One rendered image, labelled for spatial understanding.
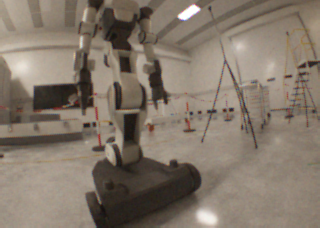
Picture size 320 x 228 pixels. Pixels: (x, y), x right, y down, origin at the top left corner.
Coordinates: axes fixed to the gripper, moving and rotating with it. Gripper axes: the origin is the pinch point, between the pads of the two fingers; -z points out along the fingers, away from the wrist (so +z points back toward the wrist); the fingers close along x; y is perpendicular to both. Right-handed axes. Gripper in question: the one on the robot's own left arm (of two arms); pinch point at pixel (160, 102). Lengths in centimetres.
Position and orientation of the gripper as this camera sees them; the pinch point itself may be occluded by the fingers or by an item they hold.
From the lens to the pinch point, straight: 80.8
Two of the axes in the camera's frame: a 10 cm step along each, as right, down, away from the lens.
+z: -2.1, -9.6, 2.0
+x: 5.4, -2.8, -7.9
